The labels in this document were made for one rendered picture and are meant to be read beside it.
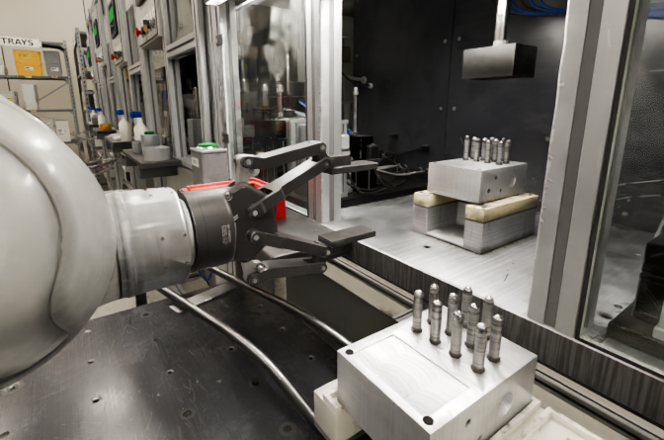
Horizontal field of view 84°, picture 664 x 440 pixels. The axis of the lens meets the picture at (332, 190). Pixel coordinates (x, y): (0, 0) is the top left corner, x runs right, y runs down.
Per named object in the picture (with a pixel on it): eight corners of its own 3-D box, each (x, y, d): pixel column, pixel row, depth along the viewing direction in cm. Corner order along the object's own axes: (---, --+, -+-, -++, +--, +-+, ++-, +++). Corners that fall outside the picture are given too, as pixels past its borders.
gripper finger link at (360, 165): (317, 171, 44) (317, 164, 44) (363, 165, 48) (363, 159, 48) (332, 174, 42) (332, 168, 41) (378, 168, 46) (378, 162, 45)
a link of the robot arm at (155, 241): (111, 205, 27) (196, 194, 30) (100, 184, 34) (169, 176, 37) (126, 318, 29) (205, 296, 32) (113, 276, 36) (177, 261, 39)
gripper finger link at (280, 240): (253, 228, 37) (248, 242, 37) (336, 250, 43) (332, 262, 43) (238, 219, 40) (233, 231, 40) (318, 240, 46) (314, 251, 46)
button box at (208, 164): (193, 197, 85) (188, 145, 82) (226, 193, 89) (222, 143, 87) (204, 205, 79) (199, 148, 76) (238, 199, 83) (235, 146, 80)
